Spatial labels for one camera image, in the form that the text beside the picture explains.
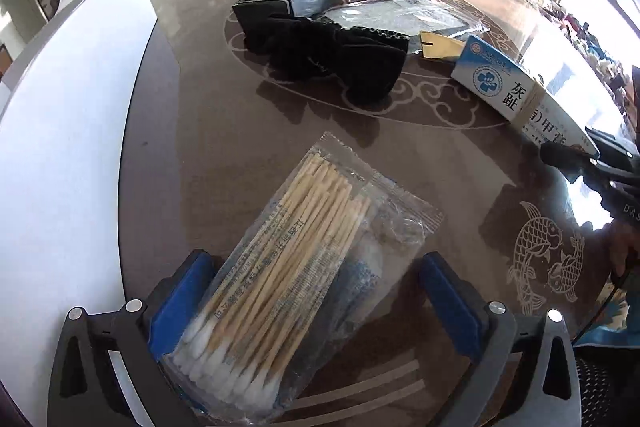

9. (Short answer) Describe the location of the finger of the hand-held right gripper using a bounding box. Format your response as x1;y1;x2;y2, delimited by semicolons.
540;141;616;188
584;127;640;158

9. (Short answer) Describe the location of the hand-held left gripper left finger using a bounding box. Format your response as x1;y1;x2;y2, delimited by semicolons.
47;249;221;427

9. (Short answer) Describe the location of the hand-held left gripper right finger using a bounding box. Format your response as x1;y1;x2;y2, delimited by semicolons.
419;251;583;427

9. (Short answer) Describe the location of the clear packet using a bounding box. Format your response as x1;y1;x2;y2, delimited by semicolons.
280;169;445;388

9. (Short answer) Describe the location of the blue white medicine box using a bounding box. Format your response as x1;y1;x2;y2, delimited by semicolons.
450;34;601;158

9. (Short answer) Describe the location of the cotton swab packet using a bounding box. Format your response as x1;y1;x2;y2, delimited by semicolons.
159;132;381;424

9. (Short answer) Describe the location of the tan paper card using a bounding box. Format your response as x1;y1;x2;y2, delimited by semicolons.
419;31;468;64

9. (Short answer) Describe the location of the grey phone case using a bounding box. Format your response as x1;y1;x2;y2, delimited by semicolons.
312;0;488;52

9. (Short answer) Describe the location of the black fleece glove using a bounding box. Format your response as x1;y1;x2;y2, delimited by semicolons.
243;14;408;110

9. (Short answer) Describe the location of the brown patterned glass desktop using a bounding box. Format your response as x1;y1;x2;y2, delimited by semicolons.
117;0;640;427

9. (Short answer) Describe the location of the person's right hand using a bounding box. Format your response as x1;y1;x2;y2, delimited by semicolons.
607;221;640;289

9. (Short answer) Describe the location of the teal patterned cloth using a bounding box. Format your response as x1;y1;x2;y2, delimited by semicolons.
575;299;640;350

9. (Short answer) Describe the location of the black mesh chair seat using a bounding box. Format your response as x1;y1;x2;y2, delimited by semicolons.
575;354;633;427

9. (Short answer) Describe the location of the white board panel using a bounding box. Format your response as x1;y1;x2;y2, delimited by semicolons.
0;0;173;388

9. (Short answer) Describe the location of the black cable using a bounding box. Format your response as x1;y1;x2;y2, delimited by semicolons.
574;272;628;344

